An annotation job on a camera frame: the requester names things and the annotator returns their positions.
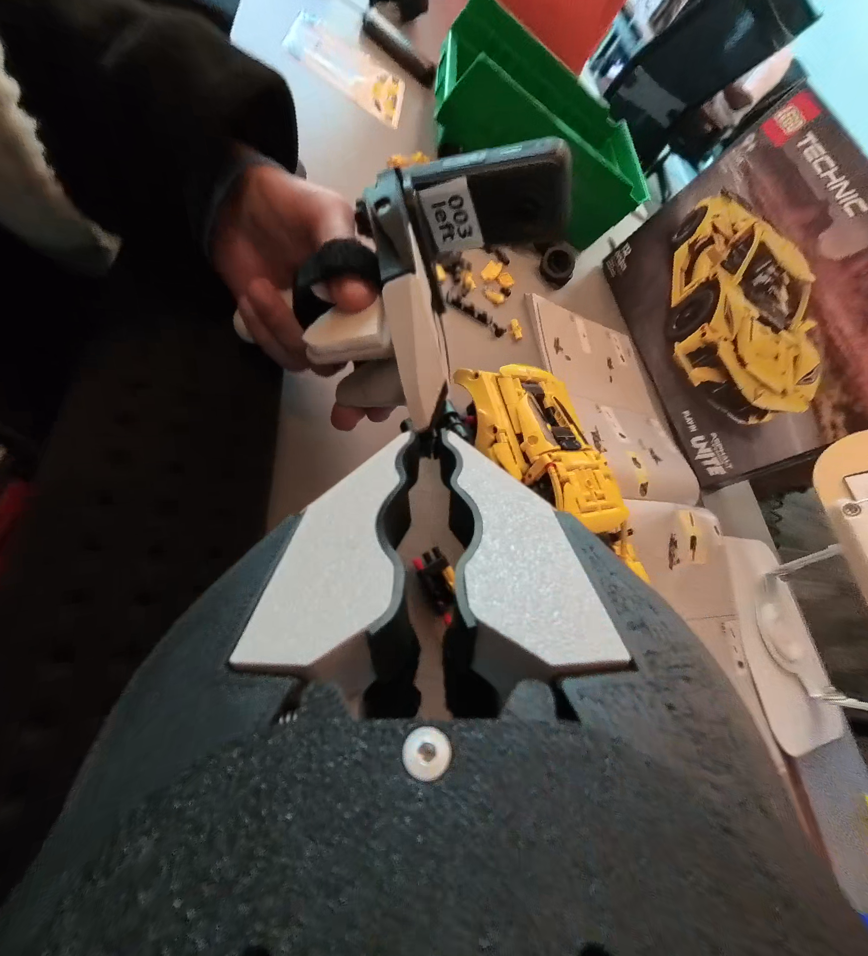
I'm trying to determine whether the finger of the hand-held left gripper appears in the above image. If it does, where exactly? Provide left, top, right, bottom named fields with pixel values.
left=385, top=269, right=451, bottom=434

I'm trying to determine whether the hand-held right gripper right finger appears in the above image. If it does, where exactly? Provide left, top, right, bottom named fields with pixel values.
left=440, top=433, right=632, bottom=694

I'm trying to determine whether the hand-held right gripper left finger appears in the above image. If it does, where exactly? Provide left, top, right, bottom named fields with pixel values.
left=229, top=432, right=416, bottom=677

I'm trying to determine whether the black toy connector piece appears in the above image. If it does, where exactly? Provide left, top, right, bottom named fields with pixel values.
left=402, top=399, right=474, bottom=458

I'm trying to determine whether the person's left forearm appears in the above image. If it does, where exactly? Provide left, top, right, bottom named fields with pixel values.
left=0, top=0, right=302, bottom=251

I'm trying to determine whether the person's left hand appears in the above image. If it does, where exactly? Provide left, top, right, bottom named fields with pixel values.
left=213, top=164, right=397, bottom=432

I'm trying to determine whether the black toy tyre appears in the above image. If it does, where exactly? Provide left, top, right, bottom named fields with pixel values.
left=538, top=241, right=580, bottom=290

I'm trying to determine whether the green plastic bin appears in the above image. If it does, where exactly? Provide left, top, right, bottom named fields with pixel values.
left=432, top=0, right=653, bottom=252

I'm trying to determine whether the pile of yellow black toy pieces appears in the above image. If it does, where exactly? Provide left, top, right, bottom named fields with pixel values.
left=385, top=149, right=526, bottom=342

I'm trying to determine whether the yellow toy brick car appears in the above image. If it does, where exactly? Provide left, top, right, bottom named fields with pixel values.
left=451, top=363, right=653, bottom=585

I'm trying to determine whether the orange box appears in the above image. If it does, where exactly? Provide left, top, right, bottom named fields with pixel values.
left=499, top=0, right=626, bottom=77

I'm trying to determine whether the open instruction booklet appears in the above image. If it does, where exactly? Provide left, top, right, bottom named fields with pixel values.
left=523, top=293, right=787, bottom=675

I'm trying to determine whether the small flat black device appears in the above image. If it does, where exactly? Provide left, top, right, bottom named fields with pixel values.
left=361, top=7, right=440, bottom=88

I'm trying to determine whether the colourful sticker sheet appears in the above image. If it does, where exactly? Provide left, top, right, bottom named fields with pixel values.
left=280, top=7, right=408, bottom=131

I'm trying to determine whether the person's black trouser leg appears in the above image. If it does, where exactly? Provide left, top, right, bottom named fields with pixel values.
left=0, top=284, right=287, bottom=935

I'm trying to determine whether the black upright panel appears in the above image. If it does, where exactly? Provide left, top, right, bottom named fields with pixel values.
left=600, top=0, right=825, bottom=174

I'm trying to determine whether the wooden board document stand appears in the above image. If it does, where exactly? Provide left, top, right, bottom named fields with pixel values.
left=749, top=428, right=868, bottom=760

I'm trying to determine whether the black printed toy box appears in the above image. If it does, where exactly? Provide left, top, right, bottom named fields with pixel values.
left=602, top=88, right=868, bottom=491

